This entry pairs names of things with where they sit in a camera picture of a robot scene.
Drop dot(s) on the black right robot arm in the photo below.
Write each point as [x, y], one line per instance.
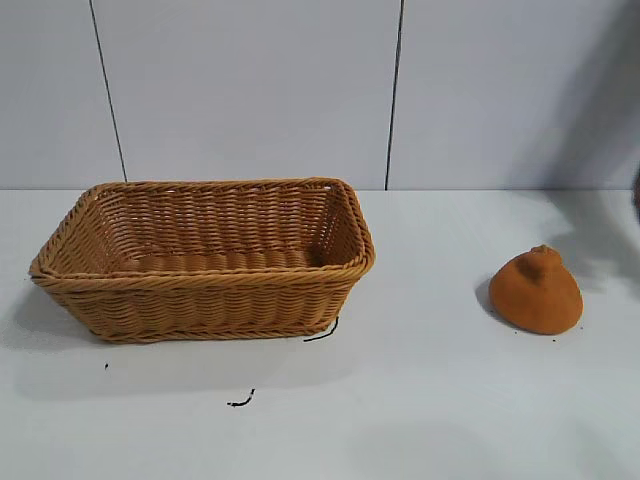
[636, 192]

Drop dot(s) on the orange fruit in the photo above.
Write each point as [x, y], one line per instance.
[537, 300]

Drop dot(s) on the woven wicker rectangular basket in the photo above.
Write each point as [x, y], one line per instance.
[200, 300]

